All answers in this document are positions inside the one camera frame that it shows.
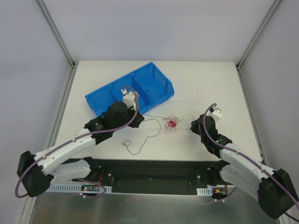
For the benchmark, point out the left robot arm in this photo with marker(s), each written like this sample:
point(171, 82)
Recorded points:
point(37, 172)

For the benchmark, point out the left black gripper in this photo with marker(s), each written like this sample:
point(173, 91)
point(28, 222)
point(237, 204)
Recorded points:
point(136, 119)

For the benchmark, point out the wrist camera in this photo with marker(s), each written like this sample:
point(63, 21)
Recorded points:
point(130, 98)
point(215, 113)

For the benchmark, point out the blue plastic divided bin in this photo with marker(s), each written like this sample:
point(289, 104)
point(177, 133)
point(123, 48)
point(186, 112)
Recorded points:
point(151, 84)

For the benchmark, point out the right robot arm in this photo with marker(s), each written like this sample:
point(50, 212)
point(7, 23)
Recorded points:
point(272, 189)

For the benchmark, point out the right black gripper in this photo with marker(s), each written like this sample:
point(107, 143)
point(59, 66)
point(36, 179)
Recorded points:
point(197, 127)

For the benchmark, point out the silver metal sheet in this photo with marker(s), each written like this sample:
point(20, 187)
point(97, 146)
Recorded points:
point(62, 208)

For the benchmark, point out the right white cable duct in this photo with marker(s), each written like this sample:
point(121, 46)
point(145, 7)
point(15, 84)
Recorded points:
point(204, 191)

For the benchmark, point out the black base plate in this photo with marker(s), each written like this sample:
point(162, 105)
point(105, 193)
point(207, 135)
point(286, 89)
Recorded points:
point(154, 177)

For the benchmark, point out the right aluminium frame post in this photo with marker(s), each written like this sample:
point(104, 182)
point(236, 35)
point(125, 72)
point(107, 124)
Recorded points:
point(266, 19)

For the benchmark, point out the left white cable duct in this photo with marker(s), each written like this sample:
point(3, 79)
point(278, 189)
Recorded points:
point(79, 188)

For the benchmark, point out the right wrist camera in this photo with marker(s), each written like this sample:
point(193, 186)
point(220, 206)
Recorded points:
point(215, 113)

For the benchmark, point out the white cable duct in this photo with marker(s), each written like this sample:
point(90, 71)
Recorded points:
point(79, 188)
point(204, 191)

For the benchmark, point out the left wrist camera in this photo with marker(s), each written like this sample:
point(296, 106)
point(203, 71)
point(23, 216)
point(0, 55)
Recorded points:
point(130, 98)

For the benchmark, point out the left aluminium frame post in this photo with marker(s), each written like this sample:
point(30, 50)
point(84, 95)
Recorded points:
point(54, 30)

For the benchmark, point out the aluminium frame post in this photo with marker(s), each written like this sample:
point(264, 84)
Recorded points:
point(266, 19)
point(54, 30)

